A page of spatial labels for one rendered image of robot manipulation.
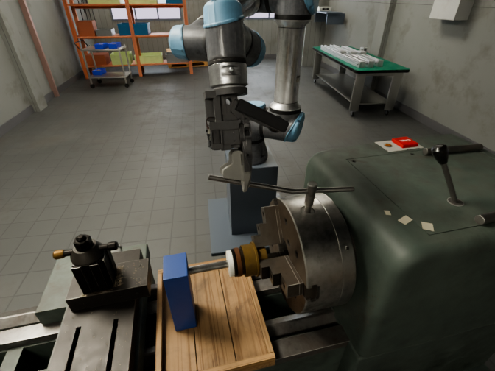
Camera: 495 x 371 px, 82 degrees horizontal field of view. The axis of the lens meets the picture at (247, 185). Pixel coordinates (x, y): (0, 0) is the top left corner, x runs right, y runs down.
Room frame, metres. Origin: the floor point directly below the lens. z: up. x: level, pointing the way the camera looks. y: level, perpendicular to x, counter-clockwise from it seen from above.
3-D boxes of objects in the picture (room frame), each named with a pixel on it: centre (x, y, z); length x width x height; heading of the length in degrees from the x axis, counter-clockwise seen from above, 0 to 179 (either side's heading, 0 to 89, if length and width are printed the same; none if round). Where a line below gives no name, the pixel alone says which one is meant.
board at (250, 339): (0.51, 0.12, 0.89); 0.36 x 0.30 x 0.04; 13
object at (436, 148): (0.58, -0.43, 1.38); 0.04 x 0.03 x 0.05; 103
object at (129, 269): (0.52, 0.38, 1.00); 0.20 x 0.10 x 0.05; 103
